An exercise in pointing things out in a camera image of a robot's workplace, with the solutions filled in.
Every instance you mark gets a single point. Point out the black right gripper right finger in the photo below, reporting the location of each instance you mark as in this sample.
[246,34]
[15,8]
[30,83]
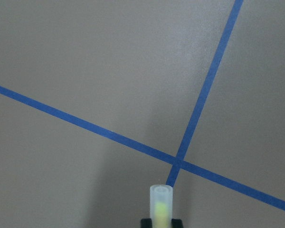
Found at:
[176,223]

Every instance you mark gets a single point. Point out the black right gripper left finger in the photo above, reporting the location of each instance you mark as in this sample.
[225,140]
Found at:
[146,223]

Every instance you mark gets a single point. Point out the yellow highlighter pen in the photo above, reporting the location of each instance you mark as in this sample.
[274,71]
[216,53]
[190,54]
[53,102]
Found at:
[161,204]

